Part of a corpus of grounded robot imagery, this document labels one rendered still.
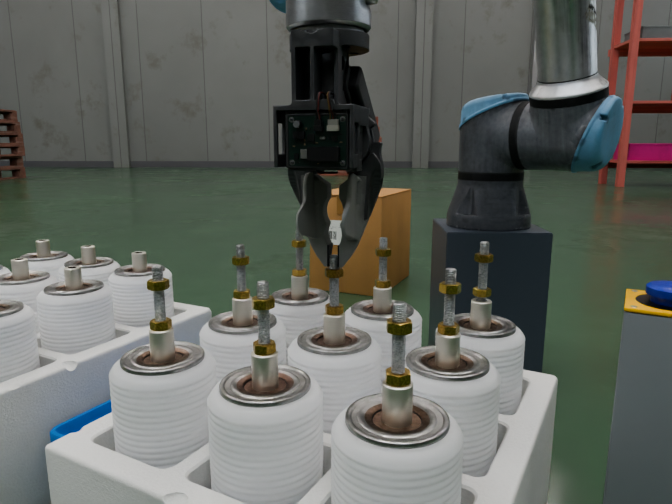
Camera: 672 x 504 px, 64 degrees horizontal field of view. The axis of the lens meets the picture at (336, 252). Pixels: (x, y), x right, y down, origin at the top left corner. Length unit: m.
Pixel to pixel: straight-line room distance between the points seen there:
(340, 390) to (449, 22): 10.39
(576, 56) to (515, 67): 10.02
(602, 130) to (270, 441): 0.67
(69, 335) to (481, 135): 0.71
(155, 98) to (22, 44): 2.65
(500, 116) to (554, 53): 0.14
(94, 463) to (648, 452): 0.47
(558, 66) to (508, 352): 0.48
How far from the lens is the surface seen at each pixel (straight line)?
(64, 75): 11.89
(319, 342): 0.56
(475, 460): 0.51
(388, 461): 0.38
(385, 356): 0.63
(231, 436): 0.44
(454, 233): 0.95
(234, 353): 0.58
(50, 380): 0.75
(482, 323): 0.61
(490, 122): 0.98
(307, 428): 0.45
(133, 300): 0.87
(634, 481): 0.57
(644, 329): 0.52
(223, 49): 10.88
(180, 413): 0.51
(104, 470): 0.53
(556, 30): 0.91
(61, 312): 0.80
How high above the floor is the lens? 0.45
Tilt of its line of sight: 11 degrees down
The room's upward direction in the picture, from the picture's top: straight up
